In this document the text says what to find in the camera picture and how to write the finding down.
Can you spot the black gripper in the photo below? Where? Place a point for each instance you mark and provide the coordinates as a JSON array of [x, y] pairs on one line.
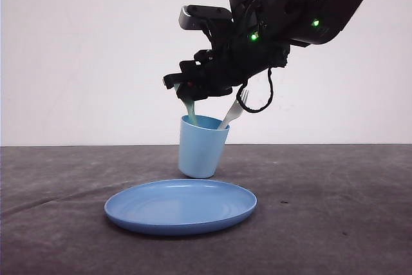
[[238, 52]]

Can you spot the white plastic fork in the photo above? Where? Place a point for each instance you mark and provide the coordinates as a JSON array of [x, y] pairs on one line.
[[234, 112]]

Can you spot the mint green plastic spoon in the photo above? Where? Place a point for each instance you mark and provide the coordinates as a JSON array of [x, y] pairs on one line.
[[189, 105]]

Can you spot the light blue plastic cup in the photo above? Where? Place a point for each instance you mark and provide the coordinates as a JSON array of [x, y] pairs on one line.
[[200, 146]]

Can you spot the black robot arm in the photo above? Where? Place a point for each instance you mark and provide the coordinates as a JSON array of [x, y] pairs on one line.
[[306, 21]]

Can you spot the blue plastic plate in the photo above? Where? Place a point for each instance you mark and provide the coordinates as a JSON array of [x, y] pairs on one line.
[[180, 207]]

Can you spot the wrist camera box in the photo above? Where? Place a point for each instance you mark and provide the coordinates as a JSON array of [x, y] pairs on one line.
[[193, 17]]

